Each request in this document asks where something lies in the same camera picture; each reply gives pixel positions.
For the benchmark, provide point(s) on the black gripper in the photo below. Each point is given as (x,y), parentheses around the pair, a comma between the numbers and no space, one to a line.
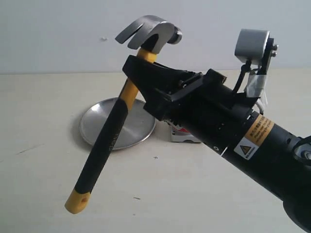
(200,103)

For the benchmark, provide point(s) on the yellow black claw hammer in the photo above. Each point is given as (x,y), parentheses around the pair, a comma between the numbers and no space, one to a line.
(147,34)

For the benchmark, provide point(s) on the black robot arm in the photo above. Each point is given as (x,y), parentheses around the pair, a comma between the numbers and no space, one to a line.
(280,162)

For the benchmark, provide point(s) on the red dome push button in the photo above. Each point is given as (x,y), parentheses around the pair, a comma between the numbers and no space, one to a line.
(179,134)

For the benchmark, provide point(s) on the round stainless steel plate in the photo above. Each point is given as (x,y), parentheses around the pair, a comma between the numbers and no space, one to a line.
(138,126)

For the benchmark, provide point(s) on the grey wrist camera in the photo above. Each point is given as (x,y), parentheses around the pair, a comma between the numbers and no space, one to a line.
(256,47)

